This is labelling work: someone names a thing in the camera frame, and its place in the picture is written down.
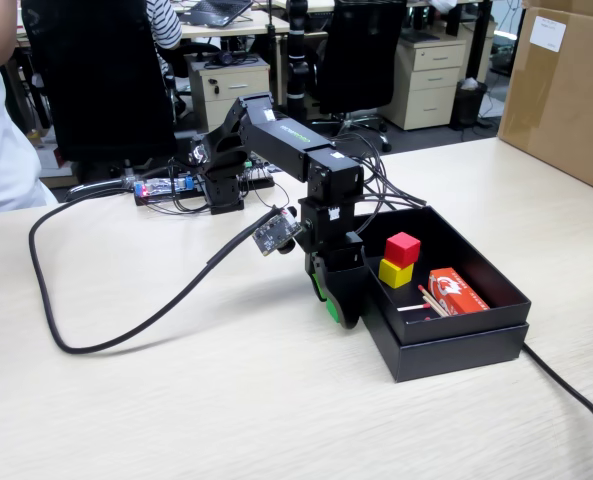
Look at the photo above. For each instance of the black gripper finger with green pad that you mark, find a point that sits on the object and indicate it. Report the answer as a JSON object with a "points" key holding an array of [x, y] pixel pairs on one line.
{"points": [[351, 295], [317, 282]]}

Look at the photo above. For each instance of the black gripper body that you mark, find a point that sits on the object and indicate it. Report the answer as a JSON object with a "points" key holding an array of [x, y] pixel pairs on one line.
{"points": [[328, 225]]}

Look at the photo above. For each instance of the yellow wooden cube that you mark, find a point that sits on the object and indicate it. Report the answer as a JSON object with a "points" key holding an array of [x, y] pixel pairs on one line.
{"points": [[396, 275]]}

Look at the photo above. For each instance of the red wooden cube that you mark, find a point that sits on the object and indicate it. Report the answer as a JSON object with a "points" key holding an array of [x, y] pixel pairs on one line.
{"points": [[402, 250]]}

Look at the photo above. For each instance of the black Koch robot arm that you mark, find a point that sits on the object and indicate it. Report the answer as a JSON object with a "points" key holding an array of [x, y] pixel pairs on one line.
{"points": [[286, 140]]}

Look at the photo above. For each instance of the black box tray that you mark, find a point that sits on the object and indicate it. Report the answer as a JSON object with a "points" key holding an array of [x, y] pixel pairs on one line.
{"points": [[456, 240]]}

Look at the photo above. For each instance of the large brown cardboard box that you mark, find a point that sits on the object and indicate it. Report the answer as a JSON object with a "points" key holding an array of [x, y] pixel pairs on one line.
{"points": [[561, 100]]}

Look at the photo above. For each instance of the red tipped wooden matchstick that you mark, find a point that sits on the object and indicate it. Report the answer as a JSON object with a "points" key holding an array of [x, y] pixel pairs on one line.
{"points": [[433, 301], [411, 307], [432, 306]]}

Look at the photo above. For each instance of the orange matchbox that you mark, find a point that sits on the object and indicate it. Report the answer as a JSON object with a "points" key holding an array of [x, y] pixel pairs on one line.
{"points": [[458, 295]]}

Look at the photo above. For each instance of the beige drawer cabinet with lock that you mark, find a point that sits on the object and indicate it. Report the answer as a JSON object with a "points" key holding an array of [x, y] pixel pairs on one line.
{"points": [[226, 95]]}

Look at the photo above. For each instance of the black pole with white bands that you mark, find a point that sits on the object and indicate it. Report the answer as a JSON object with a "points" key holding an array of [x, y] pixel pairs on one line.
{"points": [[297, 60]]}

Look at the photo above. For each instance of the beige drawer cabinet three drawers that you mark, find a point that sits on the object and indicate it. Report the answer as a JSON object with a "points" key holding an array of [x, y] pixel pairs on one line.
{"points": [[426, 85]]}

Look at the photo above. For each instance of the controller circuit board red led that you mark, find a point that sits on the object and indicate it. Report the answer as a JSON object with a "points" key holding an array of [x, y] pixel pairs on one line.
{"points": [[158, 189]]}

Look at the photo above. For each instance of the thin black stand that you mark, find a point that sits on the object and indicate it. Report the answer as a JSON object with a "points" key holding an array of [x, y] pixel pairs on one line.
{"points": [[272, 50]]}

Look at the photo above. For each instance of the black mesh trash bin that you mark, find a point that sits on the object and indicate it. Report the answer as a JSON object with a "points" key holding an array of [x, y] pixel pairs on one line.
{"points": [[468, 105]]}

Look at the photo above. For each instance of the black headset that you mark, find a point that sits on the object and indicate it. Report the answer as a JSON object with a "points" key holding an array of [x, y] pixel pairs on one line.
{"points": [[228, 59]]}

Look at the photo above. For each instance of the black keyboard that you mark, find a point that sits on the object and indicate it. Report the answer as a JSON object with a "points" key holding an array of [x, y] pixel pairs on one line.
{"points": [[420, 36]]}

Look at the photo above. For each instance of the light wooden office desk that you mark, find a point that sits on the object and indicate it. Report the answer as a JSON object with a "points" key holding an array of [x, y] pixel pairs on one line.
{"points": [[256, 25]]}

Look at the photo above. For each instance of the desk with black legs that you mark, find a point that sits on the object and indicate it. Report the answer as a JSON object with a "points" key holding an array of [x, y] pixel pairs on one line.
{"points": [[478, 40]]}

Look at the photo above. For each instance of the black laptop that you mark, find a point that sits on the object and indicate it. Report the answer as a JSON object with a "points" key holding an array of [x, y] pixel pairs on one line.
{"points": [[218, 11]]}

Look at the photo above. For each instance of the person in striped shirt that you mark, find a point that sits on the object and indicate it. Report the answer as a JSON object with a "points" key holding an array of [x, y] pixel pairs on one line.
{"points": [[163, 25]]}

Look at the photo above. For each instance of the flat white and brown carton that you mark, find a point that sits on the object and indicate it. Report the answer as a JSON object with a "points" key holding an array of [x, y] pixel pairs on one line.
{"points": [[61, 179]]}

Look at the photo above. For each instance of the wide black mesh office chair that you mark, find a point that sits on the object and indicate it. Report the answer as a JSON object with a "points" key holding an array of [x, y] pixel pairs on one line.
{"points": [[101, 75]]}

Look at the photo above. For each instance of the small white carton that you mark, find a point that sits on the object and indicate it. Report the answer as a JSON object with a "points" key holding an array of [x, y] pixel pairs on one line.
{"points": [[51, 157]]}

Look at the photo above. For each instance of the yellow capped bottle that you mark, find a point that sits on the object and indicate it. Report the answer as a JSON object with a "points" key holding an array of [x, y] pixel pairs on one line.
{"points": [[35, 136]]}

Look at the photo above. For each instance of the person in white shirt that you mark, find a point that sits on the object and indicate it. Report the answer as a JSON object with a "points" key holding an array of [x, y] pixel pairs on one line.
{"points": [[1, 150]]}

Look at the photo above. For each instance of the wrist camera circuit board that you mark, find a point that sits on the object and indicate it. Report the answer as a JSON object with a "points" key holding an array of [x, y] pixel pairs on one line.
{"points": [[276, 235]]}

